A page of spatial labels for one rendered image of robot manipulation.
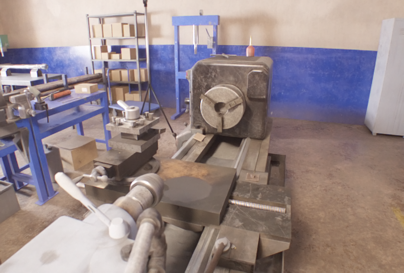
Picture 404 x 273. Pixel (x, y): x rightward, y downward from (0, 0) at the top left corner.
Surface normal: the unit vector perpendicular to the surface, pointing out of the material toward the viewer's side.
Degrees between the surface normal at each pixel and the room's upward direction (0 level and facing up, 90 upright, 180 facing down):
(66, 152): 90
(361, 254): 0
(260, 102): 90
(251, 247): 0
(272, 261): 0
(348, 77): 90
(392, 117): 90
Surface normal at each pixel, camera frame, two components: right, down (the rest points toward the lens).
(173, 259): -0.13, -0.69
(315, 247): 0.00, -0.95
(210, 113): -0.30, 0.31
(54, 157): 0.87, 0.16
